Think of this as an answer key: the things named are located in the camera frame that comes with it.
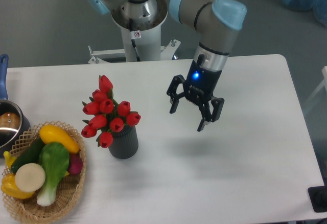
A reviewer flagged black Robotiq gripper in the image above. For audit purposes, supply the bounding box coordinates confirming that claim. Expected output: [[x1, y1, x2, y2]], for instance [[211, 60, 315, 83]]
[[167, 60, 225, 132]]

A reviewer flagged red tulip bouquet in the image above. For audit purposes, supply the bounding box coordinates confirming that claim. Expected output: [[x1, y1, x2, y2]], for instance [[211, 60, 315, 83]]
[[81, 75, 141, 148]]

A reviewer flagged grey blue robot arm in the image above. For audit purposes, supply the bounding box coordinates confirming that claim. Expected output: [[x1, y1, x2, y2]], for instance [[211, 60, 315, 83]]
[[88, 0, 247, 130]]

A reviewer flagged dark grey ribbed vase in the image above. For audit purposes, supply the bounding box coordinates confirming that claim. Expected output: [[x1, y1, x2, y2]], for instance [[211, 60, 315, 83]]
[[109, 126, 138, 159]]

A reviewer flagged purple red radish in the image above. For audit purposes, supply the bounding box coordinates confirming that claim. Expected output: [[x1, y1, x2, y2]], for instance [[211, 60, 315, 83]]
[[67, 154, 83, 175]]

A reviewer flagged yellow squash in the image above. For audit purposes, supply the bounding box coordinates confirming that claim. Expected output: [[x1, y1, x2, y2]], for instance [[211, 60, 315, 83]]
[[39, 124, 80, 154]]

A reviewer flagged green bok choy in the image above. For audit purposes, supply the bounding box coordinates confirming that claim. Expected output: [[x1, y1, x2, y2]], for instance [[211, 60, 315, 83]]
[[37, 142, 69, 207]]

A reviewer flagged black device at table edge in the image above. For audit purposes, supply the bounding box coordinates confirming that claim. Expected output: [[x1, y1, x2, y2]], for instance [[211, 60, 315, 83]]
[[308, 186, 326, 213]]

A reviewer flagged green cucumber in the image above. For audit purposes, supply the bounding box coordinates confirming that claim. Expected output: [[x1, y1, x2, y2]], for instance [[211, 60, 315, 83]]
[[10, 137, 45, 174]]

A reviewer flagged yellow banana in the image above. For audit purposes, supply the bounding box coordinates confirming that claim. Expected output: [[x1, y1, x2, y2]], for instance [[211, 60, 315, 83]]
[[3, 151, 17, 169]]

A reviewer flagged woven wicker basket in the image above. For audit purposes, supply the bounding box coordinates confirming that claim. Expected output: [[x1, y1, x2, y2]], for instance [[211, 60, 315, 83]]
[[1, 121, 86, 223]]

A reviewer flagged yellow bell pepper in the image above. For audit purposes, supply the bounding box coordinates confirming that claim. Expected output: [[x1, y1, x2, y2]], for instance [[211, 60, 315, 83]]
[[1, 173, 35, 199]]

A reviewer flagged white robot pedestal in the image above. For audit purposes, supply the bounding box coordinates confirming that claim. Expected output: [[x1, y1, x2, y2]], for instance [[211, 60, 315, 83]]
[[88, 26, 181, 64]]

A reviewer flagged white frame at right edge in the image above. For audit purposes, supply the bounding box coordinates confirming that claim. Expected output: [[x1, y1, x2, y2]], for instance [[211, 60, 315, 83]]
[[302, 66, 326, 115]]

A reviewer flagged blue handled saucepan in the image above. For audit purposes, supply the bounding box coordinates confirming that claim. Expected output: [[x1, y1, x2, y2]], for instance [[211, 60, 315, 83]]
[[1, 54, 30, 158]]

